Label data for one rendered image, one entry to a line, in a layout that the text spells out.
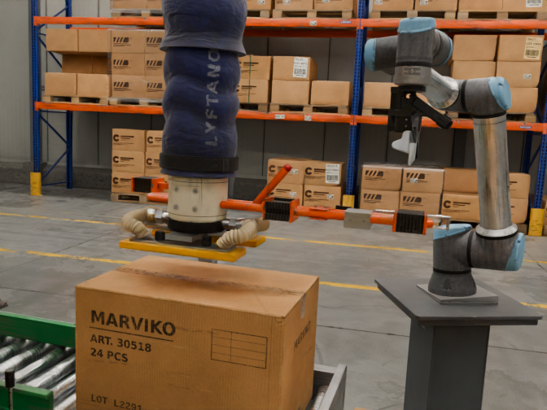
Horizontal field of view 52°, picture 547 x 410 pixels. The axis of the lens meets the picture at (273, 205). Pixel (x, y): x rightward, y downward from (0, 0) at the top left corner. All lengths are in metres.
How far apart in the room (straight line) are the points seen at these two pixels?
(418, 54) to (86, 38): 8.88
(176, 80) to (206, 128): 0.15
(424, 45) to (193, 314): 0.89
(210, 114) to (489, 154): 1.07
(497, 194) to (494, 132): 0.23
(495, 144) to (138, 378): 1.41
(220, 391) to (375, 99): 7.42
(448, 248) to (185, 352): 1.20
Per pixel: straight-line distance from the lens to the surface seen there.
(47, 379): 2.08
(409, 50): 1.46
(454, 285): 2.33
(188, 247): 1.52
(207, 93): 1.51
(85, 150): 11.56
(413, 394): 2.56
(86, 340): 1.66
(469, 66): 8.74
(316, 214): 1.50
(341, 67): 10.03
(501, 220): 2.23
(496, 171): 2.16
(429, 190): 8.63
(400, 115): 1.46
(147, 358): 1.58
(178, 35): 1.54
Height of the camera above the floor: 1.41
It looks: 8 degrees down
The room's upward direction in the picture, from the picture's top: 3 degrees clockwise
